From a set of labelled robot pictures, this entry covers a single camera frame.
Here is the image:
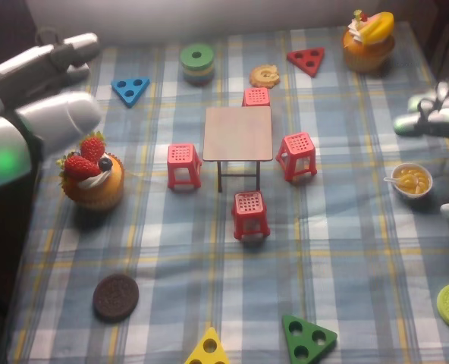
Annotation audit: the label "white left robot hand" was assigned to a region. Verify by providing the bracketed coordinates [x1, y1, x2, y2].
[0, 32, 105, 195]

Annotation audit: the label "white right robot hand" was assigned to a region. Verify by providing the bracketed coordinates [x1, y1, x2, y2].
[393, 74, 449, 228]

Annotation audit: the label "bowl of yellow food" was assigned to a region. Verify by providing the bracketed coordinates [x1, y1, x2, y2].
[383, 162, 434, 200]

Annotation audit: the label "red stool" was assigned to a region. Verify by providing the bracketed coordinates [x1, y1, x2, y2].
[166, 143, 203, 192]
[275, 131, 319, 184]
[241, 86, 272, 108]
[231, 190, 272, 242]

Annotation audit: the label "small brown toy table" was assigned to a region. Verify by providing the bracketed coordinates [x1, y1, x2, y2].
[203, 105, 275, 193]

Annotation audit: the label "red stool back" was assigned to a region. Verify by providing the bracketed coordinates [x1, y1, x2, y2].
[241, 86, 272, 108]

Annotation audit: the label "red stool front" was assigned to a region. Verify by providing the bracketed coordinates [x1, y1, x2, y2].
[231, 190, 272, 242]

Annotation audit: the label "strawberry toy cupcake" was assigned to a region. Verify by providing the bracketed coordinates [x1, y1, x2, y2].
[56, 130, 126, 212]

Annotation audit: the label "blue triangle block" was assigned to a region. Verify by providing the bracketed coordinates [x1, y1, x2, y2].
[110, 77, 152, 109]

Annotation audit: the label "mango toy cupcake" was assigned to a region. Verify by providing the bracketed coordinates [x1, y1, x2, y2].
[341, 9, 397, 74]

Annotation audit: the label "red triangle block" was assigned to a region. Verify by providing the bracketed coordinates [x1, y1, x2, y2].
[286, 46, 326, 79]

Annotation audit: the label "stacked colour rings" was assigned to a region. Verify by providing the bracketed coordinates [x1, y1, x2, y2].
[179, 42, 216, 86]

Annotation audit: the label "blue plaid tablecloth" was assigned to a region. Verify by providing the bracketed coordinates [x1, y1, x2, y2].
[4, 22, 449, 364]

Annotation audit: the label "yellow swirl biscuit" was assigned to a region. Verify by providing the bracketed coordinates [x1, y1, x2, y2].
[249, 64, 281, 90]

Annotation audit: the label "chocolate sandwich cookie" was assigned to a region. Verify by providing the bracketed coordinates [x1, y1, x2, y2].
[92, 273, 140, 323]

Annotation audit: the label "green triangle block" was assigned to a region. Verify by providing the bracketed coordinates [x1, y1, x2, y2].
[281, 314, 339, 364]

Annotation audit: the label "yellow triangle block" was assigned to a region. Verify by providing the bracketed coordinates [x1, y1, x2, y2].
[184, 326, 231, 364]

